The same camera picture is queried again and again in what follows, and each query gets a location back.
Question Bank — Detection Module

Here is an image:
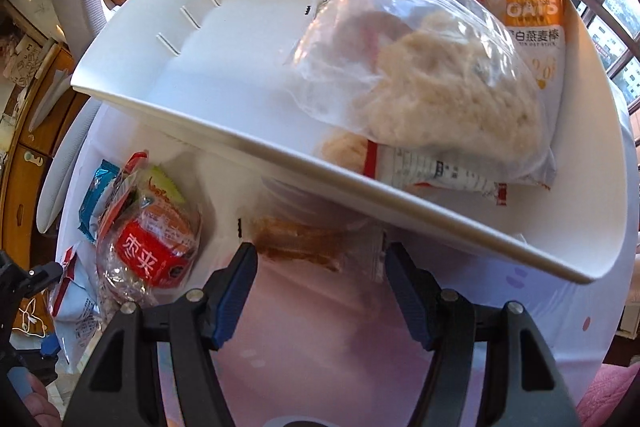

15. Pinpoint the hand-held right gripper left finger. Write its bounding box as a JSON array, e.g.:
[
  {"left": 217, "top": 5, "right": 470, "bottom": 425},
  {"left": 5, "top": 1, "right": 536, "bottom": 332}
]
[{"left": 62, "top": 242, "right": 259, "bottom": 427}]

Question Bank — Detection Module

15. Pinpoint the patterned beige box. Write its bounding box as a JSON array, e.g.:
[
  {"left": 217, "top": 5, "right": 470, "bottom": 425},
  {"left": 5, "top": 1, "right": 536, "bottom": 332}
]
[{"left": 0, "top": 32, "right": 56, "bottom": 82}]

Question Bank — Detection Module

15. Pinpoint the pale apartment building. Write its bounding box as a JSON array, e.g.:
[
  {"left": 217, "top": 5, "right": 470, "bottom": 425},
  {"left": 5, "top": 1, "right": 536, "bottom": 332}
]
[{"left": 590, "top": 22, "right": 640, "bottom": 98}]

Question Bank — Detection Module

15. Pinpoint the white orange oat bar packet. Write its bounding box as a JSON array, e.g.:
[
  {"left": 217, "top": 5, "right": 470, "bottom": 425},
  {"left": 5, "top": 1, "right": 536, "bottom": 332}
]
[{"left": 502, "top": 0, "right": 573, "bottom": 190}]

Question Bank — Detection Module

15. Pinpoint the large clear puffed snack bag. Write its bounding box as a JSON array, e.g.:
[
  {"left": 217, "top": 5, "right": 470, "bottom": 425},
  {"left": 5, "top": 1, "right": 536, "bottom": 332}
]
[{"left": 282, "top": 0, "right": 557, "bottom": 168}]

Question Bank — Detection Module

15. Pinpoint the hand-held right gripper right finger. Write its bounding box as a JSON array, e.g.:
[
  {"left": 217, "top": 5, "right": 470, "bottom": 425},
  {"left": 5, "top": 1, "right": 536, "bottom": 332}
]
[{"left": 384, "top": 242, "right": 581, "bottom": 427}]

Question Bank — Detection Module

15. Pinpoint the green snack packet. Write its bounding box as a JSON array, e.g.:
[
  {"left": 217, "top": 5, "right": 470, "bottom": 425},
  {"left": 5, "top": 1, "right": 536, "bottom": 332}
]
[{"left": 142, "top": 164, "right": 188, "bottom": 208}]

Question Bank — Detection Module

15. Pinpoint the person's left hand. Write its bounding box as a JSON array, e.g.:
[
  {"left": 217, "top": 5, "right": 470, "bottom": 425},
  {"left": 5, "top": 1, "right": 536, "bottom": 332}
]
[{"left": 22, "top": 374, "right": 63, "bottom": 427}]

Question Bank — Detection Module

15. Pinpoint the wooden desk with drawers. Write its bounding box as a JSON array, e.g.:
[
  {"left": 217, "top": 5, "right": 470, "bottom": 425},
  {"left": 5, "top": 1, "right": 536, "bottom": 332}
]
[{"left": 0, "top": 42, "right": 91, "bottom": 258}]

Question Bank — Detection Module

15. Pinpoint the clear packet with orange snack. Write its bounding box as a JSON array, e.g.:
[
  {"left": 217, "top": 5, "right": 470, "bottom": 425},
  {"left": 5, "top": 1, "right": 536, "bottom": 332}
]
[{"left": 237, "top": 212, "right": 386, "bottom": 283}]

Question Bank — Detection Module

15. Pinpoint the blue snack packet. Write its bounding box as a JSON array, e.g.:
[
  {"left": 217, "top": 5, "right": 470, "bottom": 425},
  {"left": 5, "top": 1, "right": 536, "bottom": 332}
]
[{"left": 77, "top": 159, "right": 123, "bottom": 243}]

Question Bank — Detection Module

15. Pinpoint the white cable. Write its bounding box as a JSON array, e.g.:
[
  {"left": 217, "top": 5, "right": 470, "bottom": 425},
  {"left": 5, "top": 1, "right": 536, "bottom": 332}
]
[{"left": 12, "top": 297, "right": 48, "bottom": 338}]

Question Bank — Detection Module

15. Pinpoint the clear bag with red label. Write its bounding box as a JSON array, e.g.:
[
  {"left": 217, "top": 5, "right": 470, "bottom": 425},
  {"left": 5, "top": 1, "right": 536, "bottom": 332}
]
[{"left": 95, "top": 177, "right": 203, "bottom": 308}]

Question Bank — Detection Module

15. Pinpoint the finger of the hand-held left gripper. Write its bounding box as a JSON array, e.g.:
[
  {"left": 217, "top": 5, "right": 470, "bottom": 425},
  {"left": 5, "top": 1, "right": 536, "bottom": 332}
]
[
  {"left": 39, "top": 337, "right": 61, "bottom": 378},
  {"left": 12, "top": 263, "right": 65, "bottom": 300}
]

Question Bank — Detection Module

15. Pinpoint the white plastic bin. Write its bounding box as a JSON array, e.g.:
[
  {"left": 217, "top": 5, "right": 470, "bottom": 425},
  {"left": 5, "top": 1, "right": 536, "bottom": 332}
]
[{"left": 70, "top": 0, "right": 631, "bottom": 285}]

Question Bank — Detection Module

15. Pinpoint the white packet with red print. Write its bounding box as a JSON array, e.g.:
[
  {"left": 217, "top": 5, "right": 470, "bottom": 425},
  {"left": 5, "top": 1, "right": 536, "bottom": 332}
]
[{"left": 47, "top": 242, "right": 108, "bottom": 373}]

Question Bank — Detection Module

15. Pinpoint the clear packet with black text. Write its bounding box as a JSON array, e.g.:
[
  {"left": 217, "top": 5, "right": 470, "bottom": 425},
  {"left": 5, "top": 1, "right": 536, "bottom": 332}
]
[{"left": 362, "top": 139, "right": 508, "bottom": 208}]

